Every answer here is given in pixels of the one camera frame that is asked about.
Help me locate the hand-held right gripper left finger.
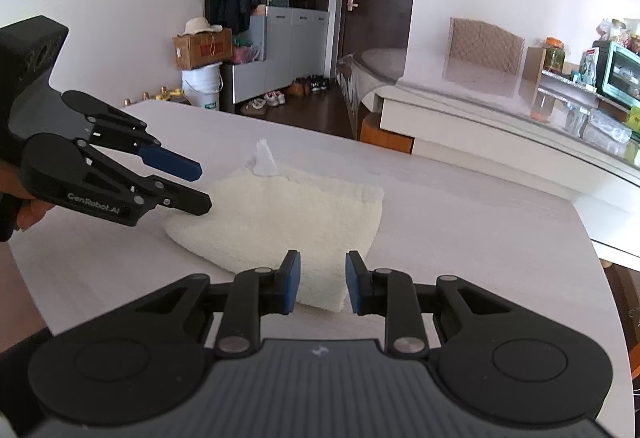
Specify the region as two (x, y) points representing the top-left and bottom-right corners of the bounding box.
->
(131, 249), (302, 360)

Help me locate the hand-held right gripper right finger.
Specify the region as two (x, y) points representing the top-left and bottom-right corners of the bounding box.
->
(345, 249), (518, 360)

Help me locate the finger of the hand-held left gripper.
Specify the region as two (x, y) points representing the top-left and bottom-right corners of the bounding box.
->
(80, 142), (214, 218)
(87, 114), (204, 183)

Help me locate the cream fluffy towel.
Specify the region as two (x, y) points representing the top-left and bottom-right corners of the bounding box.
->
(164, 140), (386, 314)

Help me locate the person's left hand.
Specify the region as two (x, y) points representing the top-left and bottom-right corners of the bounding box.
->
(0, 163), (57, 232)

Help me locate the row of brass ornaments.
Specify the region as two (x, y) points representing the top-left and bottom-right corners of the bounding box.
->
(122, 85), (193, 107)

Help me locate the white plastic bucket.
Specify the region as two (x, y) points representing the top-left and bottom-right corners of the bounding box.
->
(181, 63), (223, 110)

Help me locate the brown cardboard box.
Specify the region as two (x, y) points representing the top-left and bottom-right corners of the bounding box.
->
(172, 28), (234, 70)

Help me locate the pile of colourful bags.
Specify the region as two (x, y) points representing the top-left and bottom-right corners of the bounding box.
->
(232, 38), (263, 65)

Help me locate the row of shoes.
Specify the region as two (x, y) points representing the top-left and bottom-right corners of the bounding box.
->
(240, 74), (331, 116)

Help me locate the cream straw hat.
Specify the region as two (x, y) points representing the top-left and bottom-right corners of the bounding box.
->
(181, 16), (223, 37)

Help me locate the grey entryway cabinet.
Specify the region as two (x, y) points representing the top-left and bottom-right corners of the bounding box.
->
(204, 0), (338, 114)

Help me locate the clear plastic table cover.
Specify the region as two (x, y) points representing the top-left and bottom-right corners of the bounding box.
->
(334, 50), (401, 139)

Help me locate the white dining table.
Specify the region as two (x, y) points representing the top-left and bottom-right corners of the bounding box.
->
(335, 47), (640, 269)

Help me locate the beige quilted chair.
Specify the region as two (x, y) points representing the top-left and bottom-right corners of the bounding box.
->
(442, 17), (526, 76)

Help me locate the clear plastic packaging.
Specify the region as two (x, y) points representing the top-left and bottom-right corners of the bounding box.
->
(565, 105), (633, 146)

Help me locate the orange lid glass jar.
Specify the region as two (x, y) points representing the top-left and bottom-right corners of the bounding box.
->
(544, 37), (566, 74)

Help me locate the red white foil packet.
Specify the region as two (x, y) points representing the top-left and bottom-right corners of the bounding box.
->
(580, 48), (601, 86)

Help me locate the teal toaster oven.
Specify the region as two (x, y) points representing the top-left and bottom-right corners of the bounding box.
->
(592, 40), (640, 111)

